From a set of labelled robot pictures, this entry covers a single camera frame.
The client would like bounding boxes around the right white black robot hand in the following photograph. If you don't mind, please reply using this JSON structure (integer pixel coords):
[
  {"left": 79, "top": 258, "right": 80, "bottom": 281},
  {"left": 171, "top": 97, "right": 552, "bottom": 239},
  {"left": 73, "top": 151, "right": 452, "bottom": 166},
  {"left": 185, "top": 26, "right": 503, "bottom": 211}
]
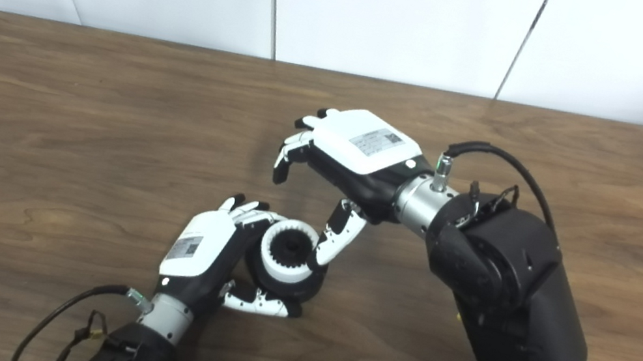
[{"left": 257, "top": 96, "right": 444, "bottom": 288}]

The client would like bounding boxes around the white plastic ring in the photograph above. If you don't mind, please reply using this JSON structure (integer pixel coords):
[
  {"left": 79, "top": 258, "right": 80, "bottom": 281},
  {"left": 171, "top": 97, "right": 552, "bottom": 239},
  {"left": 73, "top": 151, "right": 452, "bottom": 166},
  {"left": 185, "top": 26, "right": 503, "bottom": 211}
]
[{"left": 255, "top": 214, "right": 325, "bottom": 288}]

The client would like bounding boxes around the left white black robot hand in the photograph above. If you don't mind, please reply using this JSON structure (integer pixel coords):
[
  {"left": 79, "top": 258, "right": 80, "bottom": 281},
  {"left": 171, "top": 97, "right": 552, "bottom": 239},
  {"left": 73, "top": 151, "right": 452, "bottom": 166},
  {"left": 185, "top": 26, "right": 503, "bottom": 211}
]
[{"left": 152, "top": 182, "right": 321, "bottom": 330}]

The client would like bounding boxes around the round black plastic part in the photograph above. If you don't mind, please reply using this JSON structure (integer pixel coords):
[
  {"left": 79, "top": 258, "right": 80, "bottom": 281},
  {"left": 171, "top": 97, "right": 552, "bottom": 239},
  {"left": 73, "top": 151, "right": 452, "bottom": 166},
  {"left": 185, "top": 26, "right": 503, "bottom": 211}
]
[{"left": 239, "top": 221, "right": 334, "bottom": 308}]

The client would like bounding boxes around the thin black wrist wire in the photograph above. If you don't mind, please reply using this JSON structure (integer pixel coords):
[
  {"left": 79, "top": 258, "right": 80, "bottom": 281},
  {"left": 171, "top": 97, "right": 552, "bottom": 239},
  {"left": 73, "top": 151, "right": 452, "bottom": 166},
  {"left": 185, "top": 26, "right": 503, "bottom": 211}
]
[
  {"left": 460, "top": 177, "right": 523, "bottom": 239},
  {"left": 50, "top": 304, "right": 115, "bottom": 361}
]

